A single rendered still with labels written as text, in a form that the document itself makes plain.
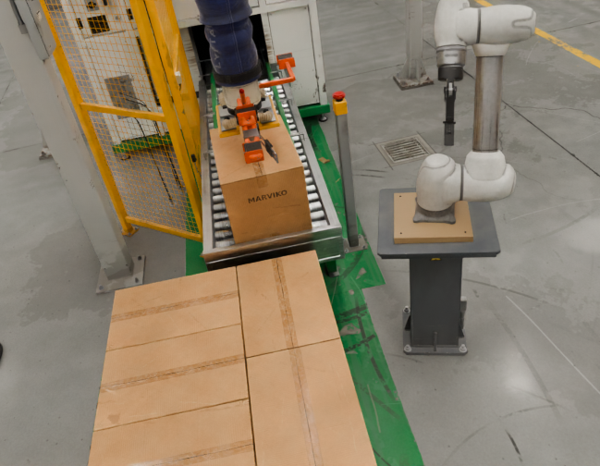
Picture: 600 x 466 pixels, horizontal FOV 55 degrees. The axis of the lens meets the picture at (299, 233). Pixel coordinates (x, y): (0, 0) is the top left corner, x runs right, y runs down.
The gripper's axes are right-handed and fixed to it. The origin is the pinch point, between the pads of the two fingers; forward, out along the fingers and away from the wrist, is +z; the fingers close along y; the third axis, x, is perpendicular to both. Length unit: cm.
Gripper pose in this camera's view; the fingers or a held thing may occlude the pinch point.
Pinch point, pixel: (448, 134)
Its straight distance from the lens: 187.0
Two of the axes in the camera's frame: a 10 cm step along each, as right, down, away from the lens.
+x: 9.7, 0.2, -2.2
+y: -2.2, 1.1, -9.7
